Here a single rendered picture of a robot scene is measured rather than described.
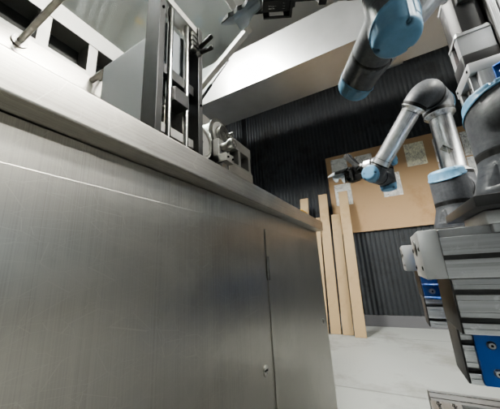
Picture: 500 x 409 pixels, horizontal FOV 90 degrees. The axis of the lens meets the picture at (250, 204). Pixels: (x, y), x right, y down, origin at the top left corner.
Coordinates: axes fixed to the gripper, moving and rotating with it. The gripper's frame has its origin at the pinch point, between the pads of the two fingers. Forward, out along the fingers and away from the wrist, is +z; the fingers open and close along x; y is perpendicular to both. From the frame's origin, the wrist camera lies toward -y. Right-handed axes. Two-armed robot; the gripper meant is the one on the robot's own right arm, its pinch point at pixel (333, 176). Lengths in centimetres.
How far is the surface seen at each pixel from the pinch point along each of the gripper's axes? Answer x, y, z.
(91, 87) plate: -121, -33, 12
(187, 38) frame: -101, -27, -28
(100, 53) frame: -117, -50, 15
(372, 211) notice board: 184, 14, 72
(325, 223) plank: 137, 19, 110
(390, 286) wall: 175, 104, 69
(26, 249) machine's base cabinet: -135, 31, -55
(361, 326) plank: 108, 129, 75
